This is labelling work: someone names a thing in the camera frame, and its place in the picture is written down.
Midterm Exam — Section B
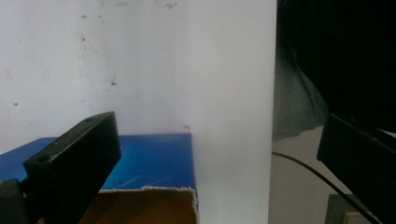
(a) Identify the grey-green cloth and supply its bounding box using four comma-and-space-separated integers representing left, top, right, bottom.
272, 34, 330, 142

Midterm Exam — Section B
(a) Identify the blue cardboard box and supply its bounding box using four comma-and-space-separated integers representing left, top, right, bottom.
0, 133, 200, 224

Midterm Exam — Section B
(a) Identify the black cable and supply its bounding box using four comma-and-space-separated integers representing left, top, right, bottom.
272, 151, 382, 224

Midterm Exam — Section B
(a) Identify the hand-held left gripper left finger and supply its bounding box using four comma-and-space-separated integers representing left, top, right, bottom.
21, 111, 122, 224

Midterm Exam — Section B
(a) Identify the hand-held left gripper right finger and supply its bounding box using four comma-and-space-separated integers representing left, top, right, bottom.
316, 113, 396, 224

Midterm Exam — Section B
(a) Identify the dark curtain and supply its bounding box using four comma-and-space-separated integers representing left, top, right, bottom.
276, 0, 396, 134

